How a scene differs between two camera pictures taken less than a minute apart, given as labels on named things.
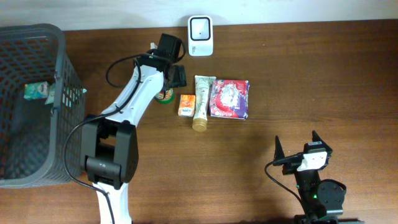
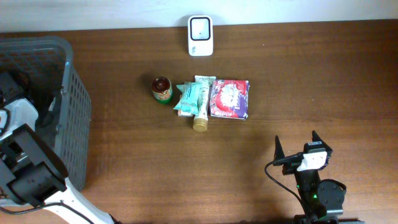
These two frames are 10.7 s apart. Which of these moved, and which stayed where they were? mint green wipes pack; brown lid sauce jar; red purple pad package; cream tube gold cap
Moved: mint green wipes pack
Stayed: cream tube gold cap; red purple pad package; brown lid sauce jar
